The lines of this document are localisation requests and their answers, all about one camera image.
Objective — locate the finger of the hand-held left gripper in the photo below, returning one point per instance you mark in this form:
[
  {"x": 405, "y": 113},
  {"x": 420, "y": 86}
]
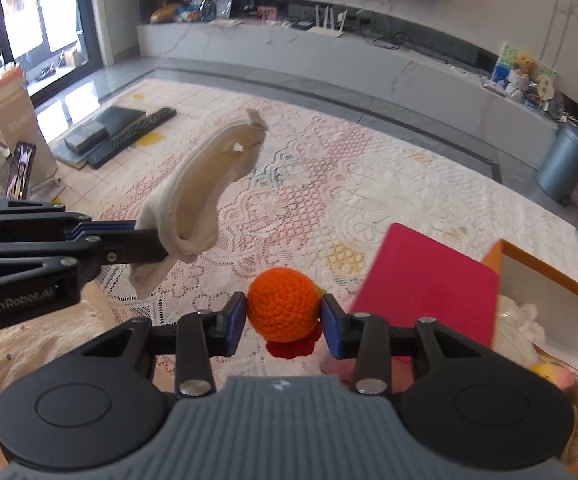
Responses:
[
  {"x": 119, "y": 252},
  {"x": 109, "y": 232}
]

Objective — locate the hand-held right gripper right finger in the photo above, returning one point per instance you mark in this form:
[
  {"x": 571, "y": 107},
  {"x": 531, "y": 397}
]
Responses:
[{"x": 331, "y": 325}]

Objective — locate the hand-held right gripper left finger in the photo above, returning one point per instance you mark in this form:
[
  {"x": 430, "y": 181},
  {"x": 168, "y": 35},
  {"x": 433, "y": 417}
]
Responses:
[{"x": 236, "y": 322}]

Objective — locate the orange and red crochet toy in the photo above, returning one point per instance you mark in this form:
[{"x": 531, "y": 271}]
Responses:
[{"x": 281, "y": 305}]

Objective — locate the white cloth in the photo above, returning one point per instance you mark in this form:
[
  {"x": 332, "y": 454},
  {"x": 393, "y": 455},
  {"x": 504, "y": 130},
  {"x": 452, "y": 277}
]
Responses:
[{"x": 204, "y": 190}]

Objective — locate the orange cardboard box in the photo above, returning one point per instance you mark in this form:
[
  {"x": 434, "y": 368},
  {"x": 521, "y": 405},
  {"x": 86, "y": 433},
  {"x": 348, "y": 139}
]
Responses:
[{"x": 544, "y": 275}]

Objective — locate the cream fluffy blanket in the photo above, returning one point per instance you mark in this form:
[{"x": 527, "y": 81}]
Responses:
[{"x": 44, "y": 345}]

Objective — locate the red box with clear window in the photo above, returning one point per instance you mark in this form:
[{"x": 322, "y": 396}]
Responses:
[{"x": 419, "y": 280}]

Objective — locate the black notebook stack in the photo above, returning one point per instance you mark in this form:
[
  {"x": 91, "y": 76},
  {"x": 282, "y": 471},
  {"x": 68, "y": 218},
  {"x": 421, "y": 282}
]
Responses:
[{"x": 99, "y": 127}]

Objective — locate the smartphone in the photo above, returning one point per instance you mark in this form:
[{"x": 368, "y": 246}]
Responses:
[{"x": 21, "y": 170}]

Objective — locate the white standing appliance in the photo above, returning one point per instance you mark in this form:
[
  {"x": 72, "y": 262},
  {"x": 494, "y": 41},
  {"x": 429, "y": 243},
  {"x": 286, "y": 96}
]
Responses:
[{"x": 19, "y": 125}]

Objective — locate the lace patterned bedspread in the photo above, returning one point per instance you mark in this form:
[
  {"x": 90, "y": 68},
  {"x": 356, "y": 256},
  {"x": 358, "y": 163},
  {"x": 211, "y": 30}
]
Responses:
[{"x": 344, "y": 185}]

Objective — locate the clear plastic bag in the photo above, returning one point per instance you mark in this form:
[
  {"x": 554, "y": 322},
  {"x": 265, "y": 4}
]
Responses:
[{"x": 516, "y": 325}]

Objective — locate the yellow packet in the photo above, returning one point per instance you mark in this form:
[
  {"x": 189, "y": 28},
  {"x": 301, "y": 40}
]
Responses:
[{"x": 544, "y": 372}]

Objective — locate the glass balcony door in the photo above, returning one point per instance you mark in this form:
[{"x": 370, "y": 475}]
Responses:
[{"x": 54, "y": 10}]

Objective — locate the pink brown cloth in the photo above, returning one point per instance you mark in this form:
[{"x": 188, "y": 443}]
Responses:
[{"x": 571, "y": 377}]

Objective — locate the white low cabinet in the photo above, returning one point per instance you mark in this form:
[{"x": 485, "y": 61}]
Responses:
[{"x": 369, "y": 70}]

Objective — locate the pink small box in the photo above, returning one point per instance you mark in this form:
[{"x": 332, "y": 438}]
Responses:
[{"x": 267, "y": 13}]

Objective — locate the grey trash can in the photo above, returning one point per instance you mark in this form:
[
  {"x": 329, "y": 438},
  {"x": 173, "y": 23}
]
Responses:
[{"x": 564, "y": 160}]

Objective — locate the white router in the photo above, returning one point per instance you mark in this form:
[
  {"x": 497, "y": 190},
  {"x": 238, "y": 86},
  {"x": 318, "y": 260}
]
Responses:
[{"x": 326, "y": 30}]

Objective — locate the green blue picture box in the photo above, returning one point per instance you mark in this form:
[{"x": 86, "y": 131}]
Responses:
[{"x": 503, "y": 67}]

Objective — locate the brown teddy bear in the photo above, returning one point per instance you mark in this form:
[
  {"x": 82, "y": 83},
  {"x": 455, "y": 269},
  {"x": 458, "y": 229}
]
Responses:
[{"x": 525, "y": 75}]

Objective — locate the cream face figure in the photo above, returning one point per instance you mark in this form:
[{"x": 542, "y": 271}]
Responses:
[{"x": 546, "y": 85}]

